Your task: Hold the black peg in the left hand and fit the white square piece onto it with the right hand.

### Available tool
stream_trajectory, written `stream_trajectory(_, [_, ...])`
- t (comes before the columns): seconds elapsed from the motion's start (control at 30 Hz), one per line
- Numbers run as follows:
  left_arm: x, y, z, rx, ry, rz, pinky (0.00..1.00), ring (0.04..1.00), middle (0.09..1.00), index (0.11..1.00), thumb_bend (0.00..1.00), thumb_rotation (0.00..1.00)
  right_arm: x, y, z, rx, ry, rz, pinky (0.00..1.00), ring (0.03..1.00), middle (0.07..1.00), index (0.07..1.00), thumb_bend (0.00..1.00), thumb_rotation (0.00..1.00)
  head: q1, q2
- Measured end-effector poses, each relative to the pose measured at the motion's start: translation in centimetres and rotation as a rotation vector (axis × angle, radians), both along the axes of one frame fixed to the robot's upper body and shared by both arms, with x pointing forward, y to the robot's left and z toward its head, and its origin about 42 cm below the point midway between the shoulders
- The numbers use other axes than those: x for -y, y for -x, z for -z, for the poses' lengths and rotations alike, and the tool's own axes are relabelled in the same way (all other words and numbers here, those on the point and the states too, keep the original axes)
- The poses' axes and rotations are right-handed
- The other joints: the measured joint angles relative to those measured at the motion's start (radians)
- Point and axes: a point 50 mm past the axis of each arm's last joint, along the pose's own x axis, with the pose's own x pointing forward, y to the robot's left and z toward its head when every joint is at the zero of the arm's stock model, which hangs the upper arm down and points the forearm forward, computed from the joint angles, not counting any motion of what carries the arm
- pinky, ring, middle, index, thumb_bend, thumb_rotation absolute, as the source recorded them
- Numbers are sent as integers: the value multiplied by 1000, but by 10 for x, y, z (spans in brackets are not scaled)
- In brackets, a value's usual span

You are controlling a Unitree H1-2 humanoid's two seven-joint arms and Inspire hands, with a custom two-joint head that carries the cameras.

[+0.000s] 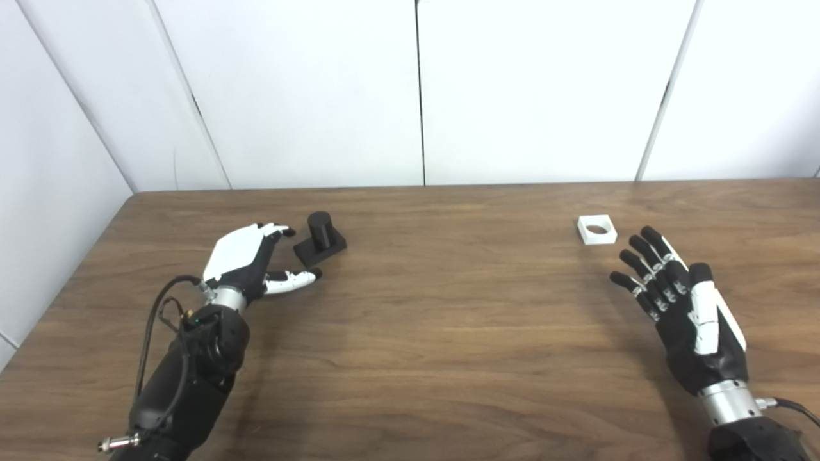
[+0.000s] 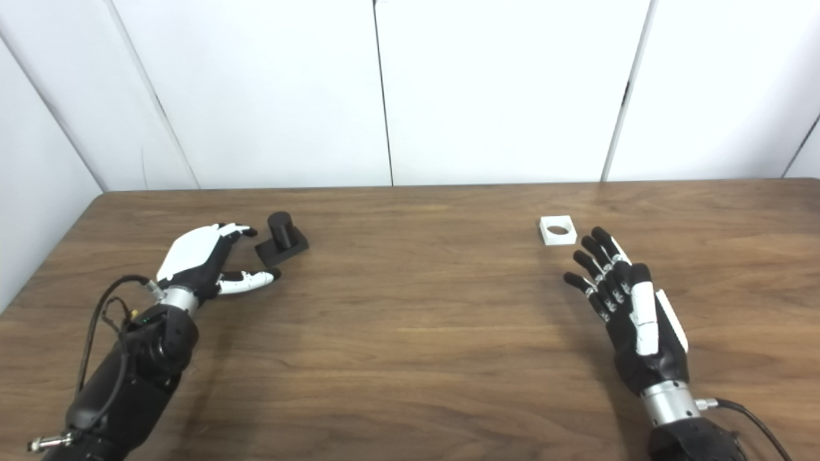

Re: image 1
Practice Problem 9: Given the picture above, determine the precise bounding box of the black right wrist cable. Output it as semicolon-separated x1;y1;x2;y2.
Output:
756;397;820;428

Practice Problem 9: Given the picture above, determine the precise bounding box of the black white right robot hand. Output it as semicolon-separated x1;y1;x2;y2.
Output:
609;225;764;426

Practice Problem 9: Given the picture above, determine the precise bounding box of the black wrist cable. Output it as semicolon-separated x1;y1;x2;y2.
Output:
756;397;820;428
97;275;213;453

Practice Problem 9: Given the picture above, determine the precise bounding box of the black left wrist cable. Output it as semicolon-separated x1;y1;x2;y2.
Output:
97;275;213;453

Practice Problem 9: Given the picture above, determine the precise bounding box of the black peg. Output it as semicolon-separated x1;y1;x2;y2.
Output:
293;211;348;268

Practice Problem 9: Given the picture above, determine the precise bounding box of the white square piece with hole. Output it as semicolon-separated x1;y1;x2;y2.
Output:
577;216;618;247

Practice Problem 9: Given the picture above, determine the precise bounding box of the thin left arm wire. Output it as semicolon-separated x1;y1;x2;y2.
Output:
158;297;196;335

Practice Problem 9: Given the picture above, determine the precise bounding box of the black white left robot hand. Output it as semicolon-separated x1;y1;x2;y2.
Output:
202;223;323;313

